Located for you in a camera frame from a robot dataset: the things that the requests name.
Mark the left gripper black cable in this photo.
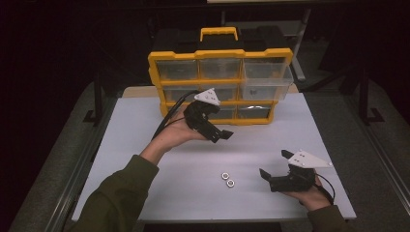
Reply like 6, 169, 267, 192
151, 90, 201, 141

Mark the clear plastic drawer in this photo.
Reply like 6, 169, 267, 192
240, 57, 295, 102

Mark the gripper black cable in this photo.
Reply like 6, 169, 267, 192
151, 90, 201, 141
315, 173, 337, 206

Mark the set of clear drawers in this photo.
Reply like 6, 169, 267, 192
156, 58, 275, 120

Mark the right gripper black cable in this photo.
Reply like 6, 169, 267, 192
315, 173, 337, 206

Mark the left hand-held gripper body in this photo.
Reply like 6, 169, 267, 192
183, 88, 224, 144

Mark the grey metal stand leg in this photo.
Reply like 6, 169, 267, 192
289, 9, 313, 82

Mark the black metal stand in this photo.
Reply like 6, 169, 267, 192
82, 69, 104, 128
358, 64, 386, 128

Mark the person's left hand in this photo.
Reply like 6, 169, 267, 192
154, 105, 209, 153

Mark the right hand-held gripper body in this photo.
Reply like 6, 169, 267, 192
269, 149, 334, 193

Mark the person's right hand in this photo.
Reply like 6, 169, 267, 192
280, 176, 333, 213

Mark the yellow black drawer organizer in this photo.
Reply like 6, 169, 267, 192
147, 26, 294, 128

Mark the beige wooden board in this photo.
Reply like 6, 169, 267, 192
122, 82, 299, 99

